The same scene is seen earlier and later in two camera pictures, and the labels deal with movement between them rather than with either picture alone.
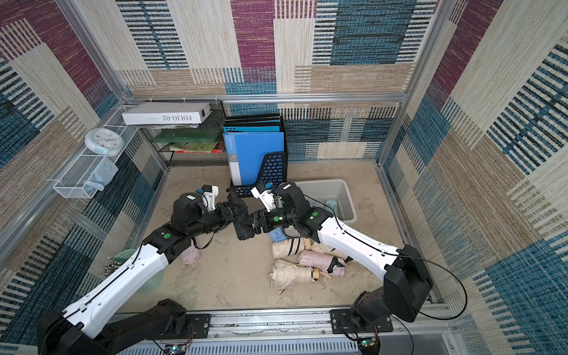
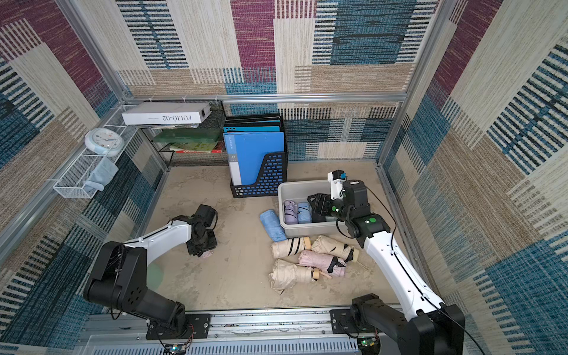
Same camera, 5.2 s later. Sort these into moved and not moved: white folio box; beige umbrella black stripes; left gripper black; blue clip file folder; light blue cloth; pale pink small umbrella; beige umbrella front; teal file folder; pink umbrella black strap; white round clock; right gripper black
Moved: pale pink small umbrella; left gripper black; right gripper black
Not moved: blue clip file folder; teal file folder; beige umbrella black stripes; light blue cloth; beige umbrella front; pink umbrella black strap; white round clock; white folio box
